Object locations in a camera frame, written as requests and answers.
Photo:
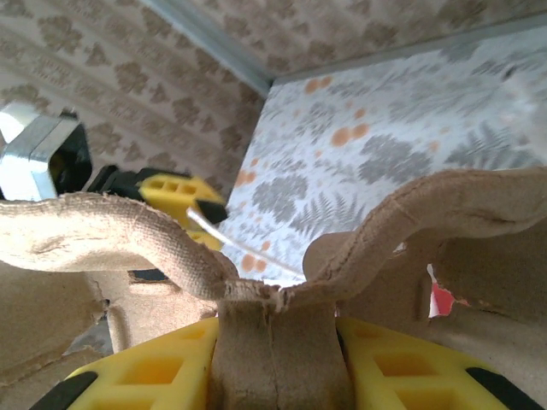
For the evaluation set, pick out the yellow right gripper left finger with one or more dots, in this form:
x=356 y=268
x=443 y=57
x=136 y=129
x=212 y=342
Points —
x=149 y=376

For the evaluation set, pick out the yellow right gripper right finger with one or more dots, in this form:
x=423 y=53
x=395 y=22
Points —
x=406 y=376

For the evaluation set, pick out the aluminium back rail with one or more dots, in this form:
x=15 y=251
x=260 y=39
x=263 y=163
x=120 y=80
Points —
x=427 y=46

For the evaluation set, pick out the aluminium left frame post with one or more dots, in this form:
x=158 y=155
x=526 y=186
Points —
x=213 y=44

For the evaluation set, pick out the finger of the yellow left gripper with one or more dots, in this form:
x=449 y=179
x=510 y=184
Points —
x=205 y=238
x=171 y=188

